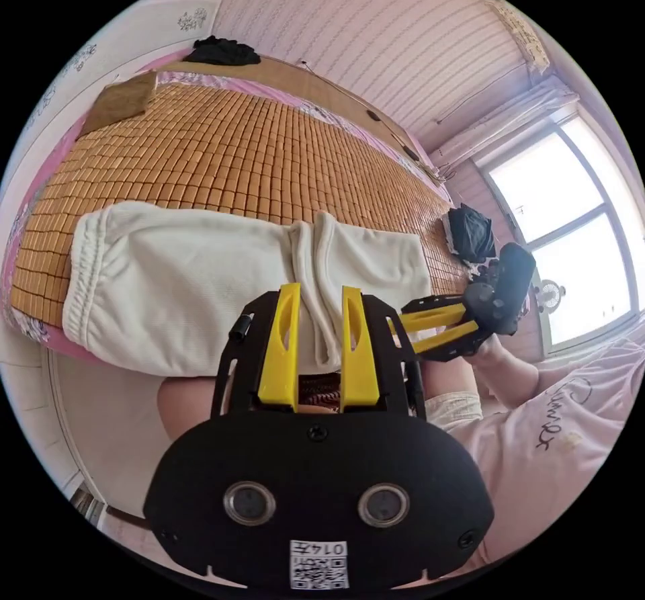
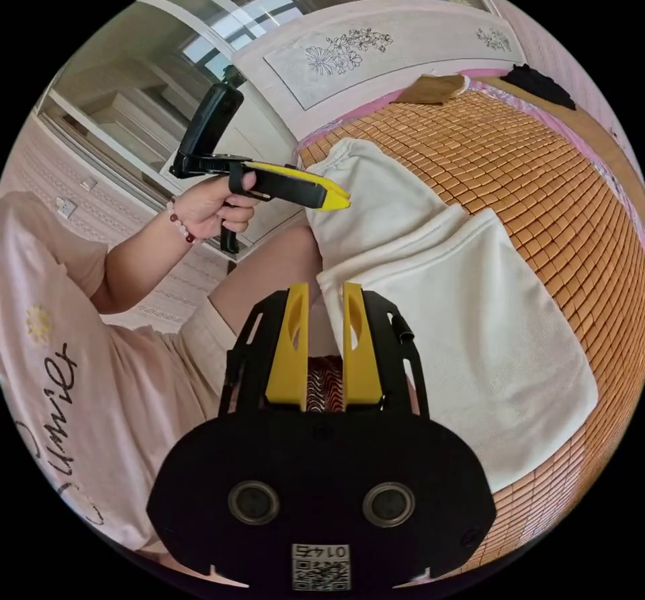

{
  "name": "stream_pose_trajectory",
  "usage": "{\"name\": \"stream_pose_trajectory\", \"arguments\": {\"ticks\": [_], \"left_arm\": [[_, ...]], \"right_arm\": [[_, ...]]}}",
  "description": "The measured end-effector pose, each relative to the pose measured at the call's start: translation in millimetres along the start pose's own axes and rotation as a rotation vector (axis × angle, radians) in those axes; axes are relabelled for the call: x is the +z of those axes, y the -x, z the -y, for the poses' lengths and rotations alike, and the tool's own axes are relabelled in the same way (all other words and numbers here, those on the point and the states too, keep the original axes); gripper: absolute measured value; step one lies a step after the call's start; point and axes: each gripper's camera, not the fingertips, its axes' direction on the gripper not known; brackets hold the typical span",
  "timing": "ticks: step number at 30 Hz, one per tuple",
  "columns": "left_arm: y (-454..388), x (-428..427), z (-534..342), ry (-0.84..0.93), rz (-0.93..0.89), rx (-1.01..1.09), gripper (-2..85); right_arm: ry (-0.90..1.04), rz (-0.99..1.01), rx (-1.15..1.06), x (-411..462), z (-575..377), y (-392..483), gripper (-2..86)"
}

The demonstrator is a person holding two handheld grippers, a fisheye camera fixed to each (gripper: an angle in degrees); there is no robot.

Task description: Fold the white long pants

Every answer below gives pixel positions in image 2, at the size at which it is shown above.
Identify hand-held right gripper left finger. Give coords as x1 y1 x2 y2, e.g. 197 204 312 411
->
265 282 310 413

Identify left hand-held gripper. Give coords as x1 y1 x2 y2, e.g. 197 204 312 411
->
169 153 352 259

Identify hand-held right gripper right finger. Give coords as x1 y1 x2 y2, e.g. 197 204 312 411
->
343 282 384 411

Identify white long pants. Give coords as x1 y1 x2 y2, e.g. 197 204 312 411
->
302 136 601 496

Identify person's left forearm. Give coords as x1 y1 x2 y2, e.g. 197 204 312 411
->
89 196 202 315

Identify person's left hand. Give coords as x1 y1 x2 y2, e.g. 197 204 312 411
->
173 171 257 245

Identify brown woven pillow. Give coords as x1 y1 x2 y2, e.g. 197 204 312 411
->
392 73 466 108

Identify window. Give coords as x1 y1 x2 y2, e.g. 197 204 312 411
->
178 0 316 83

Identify bed with woven mat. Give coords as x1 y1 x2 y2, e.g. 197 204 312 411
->
231 2 645 566

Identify person's body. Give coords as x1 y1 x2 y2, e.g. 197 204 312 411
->
0 190 335 576

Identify black garment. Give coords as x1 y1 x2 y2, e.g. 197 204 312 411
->
501 62 577 111

